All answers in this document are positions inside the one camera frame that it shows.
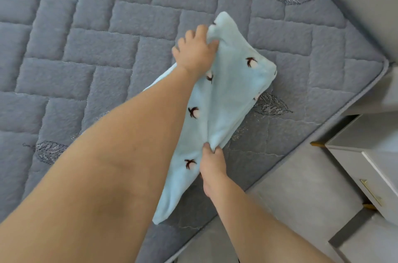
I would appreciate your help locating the person's left forearm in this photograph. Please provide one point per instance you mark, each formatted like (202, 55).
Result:
(93, 179)

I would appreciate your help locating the light blue cotton-print garment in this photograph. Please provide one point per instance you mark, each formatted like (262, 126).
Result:
(230, 85)

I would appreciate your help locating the person's right hand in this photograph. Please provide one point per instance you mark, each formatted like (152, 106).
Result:
(214, 169)

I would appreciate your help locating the grey quilted mattress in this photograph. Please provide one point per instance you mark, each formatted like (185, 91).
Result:
(93, 23)

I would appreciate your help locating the person's right forearm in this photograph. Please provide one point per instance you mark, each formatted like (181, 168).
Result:
(261, 235)

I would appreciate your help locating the white bedside cabinet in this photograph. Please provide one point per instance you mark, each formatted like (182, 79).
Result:
(373, 147)

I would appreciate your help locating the person's left hand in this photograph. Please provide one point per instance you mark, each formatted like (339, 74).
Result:
(196, 51)

